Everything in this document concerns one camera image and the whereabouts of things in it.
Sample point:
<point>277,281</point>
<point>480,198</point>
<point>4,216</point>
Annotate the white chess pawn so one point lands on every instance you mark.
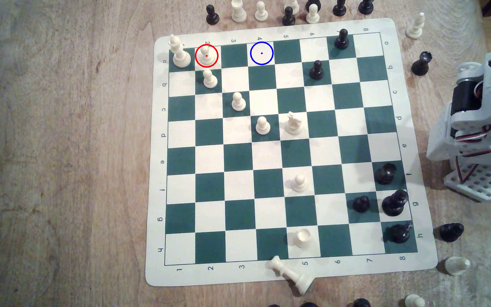
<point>261,13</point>
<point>205,58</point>
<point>299,183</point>
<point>210,80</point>
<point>263,127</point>
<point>238,103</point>
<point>312,16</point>

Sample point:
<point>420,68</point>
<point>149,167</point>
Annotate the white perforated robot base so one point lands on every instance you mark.
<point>480,183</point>

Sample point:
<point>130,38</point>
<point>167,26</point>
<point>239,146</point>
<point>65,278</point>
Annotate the green white chess board mat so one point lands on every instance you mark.
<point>267,155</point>

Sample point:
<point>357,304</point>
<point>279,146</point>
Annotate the white chess knight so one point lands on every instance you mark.
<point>293,124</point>

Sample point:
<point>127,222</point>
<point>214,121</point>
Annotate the white chess rook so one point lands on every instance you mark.
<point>302,238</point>
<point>238,12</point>

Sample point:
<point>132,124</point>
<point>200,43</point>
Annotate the black chess pawn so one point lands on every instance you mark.
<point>361,204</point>
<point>288,18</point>
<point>341,40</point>
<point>212,17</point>
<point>316,71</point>

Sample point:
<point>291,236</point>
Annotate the white chess king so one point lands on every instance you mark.
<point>180,55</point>

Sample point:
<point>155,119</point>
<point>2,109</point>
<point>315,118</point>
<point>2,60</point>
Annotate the white chess queen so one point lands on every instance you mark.
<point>291,276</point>

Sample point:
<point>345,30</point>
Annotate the black chess rook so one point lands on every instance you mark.
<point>420,65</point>
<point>384,175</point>

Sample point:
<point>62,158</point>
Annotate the white chess piece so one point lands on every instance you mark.
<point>414,301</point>
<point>293,5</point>
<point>456,265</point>

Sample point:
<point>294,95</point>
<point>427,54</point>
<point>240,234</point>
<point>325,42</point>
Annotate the black chess queen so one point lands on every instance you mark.
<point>394,204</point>

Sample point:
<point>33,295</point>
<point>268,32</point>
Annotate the black chess king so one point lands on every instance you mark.
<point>399,233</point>

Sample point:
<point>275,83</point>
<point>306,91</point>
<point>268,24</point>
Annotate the white chess bishop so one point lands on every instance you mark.
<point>415,27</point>

